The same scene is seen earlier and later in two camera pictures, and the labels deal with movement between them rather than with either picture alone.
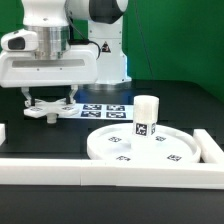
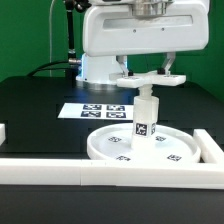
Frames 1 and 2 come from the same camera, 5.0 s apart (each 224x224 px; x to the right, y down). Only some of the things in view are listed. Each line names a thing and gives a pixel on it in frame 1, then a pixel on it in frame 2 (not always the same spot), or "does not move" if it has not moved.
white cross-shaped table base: (52, 111) -> (145, 81)
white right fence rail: (210, 152) does not move
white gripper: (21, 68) -> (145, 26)
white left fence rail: (2, 133) does not move
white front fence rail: (184, 175) does not move
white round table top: (118, 143) does not move
